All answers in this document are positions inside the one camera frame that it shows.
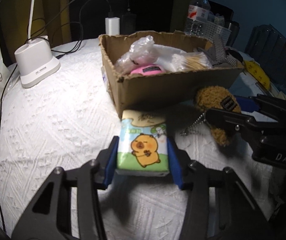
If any brown plush toy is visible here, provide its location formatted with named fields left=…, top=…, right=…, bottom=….
left=195, top=85, right=242, bottom=147

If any grey mesh cloth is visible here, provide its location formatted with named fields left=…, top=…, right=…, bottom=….
left=197, top=34, right=237, bottom=67

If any cotton swab pack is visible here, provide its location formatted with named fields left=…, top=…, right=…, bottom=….
left=171, top=52, right=213, bottom=72

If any capybara tissue pack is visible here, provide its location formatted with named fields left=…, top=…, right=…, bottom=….
left=116, top=109, right=170, bottom=177

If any pink plush toy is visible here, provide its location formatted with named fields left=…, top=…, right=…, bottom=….
left=131, top=64, right=166, bottom=76

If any clear plastic bag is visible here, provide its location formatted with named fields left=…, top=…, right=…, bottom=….
left=114, top=35, right=159, bottom=75

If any yellow plastic bag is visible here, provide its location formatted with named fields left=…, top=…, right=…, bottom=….
left=244, top=61, right=270, bottom=90

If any white lattice basket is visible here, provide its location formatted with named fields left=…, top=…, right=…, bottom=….
left=200, top=16, right=231, bottom=45

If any steel thermos cup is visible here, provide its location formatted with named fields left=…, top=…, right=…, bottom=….
left=226, top=21, right=240, bottom=47

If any cardboard box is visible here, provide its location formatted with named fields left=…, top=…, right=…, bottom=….
left=99, top=31, right=244, bottom=116

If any white tablecloth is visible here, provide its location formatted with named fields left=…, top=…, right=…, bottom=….
left=0, top=37, right=276, bottom=240

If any clear water bottle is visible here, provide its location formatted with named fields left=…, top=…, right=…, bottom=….
left=184, top=0, right=210, bottom=37

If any black power adapter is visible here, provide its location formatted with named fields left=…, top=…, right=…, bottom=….
left=120, top=3, right=135, bottom=35

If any white desk lamp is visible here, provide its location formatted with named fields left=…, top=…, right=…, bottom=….
left=15, top=0, right=61, bottom=88

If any white charger plug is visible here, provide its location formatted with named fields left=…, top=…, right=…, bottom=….
left=105, top=17, right=120, bottom=36

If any yellow curtain left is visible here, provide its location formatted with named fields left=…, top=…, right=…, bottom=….
left=0, top=0, right=72, bottom=64

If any grey folding bed frame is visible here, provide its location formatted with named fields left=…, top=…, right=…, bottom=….
left=245, top=24, right=286, bottom=60

